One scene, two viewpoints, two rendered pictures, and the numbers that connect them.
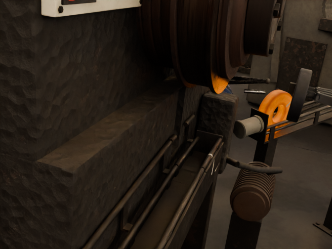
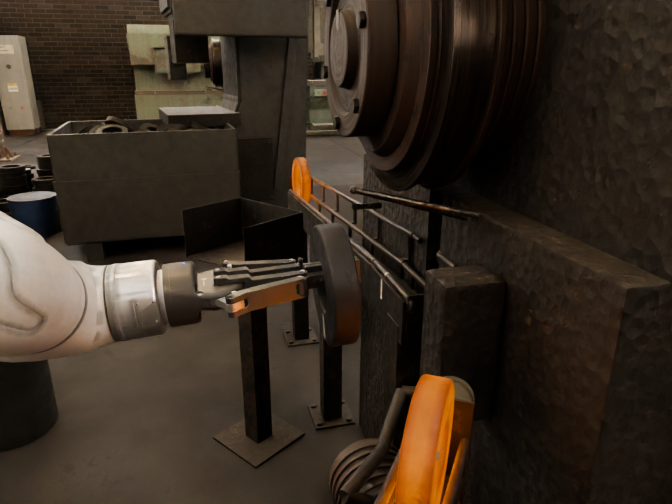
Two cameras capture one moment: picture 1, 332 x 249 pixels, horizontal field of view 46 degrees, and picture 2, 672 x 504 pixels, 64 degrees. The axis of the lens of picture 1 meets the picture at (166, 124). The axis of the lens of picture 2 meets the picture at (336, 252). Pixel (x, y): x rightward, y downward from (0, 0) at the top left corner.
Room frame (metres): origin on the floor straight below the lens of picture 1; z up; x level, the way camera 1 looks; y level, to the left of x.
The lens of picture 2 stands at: (1.65, -0.69, 1.09)
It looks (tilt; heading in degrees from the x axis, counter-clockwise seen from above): 19 degrees down; 149
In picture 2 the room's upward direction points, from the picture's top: straight up
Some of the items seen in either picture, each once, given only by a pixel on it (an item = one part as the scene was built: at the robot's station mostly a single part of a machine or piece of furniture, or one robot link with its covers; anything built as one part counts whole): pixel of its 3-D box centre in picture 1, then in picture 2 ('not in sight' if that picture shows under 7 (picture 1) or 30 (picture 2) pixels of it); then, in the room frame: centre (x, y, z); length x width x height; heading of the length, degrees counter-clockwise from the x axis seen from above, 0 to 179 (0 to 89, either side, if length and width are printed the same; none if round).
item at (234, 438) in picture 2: not in sight; (248, 330); (0.31, -0.19, 0.36); 0.26 x 0.20 x 0.72; 18
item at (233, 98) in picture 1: (213, 131); (460, 345); (1.11, -0.15, 0.68); 0.11 x 0.08 x 0.24; 73
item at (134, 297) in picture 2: not in sight; (141, 299); (1.04, -0.59, 0.83); 0.09 x 0.06 x 0.09; 163
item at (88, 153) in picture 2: not in sight; (152, 178); (-1.94, 0.06, 0.39); 1.03 x 0.83 x 0.79; 77
